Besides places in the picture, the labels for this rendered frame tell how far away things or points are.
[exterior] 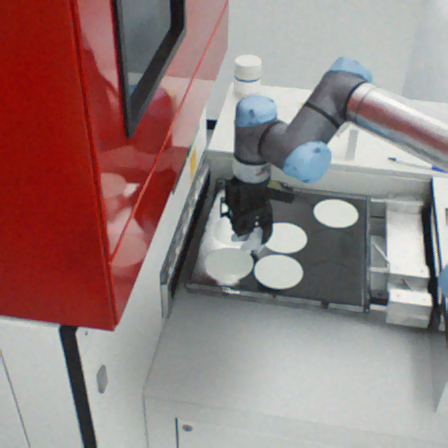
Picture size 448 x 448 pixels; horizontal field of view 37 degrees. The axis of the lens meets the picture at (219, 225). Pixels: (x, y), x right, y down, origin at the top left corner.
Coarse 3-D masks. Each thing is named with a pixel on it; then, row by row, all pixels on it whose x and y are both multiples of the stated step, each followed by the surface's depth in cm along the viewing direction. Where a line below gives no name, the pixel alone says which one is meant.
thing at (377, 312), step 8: (224, 296) 141; (232, 296) 141; (240, 296) 140; (272, 304) 140; (280, 304) 140; (288, 304) 139; (296, 304) 139; (328, 312) 139; (336, 312) 138; (344, 312) 138; (352, 312) 137; (376, 312) 136; (384, 312) 136; (384, 320) 137
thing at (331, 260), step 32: (224, 192) 157; (320, 224) 148; (352, 224) 148; (256, 256) 140; (288, 256) 140; (320, 256) 140; (352, 256) 140; (256, 288) 133; (288, 288) 133; (320, 288) 133; (352, 288) 133
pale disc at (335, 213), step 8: (328, 200) 155; (336, 200) 155; (320, 208) 153; (328, 208) 153; (336, 208) 153; (344, 208) 153; (352, 208) 153; (320, 216) 151; (328, 216) 151; (336, 216) 151; (344, 216) 151; (352, 216) 151; (328, 224) 148; (336, 224) 148; (344, 224) 149
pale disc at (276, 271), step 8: (272, 256) 140; (280, 256) 140; (264, 264) 138; (272, 264) 138; (280, 264) 138; (288, 264) 138; (296, 264) 138; (256, 272) 136; (264, 272) 136; (272, 272) 136; (280, 272) 136; (288, 272) 136; (296, 272) 136; (264, 280) 135; (272, 280) 135; (280, 280) 135; (288, 280) 135; (296, 280) 135; (280, 288) 133
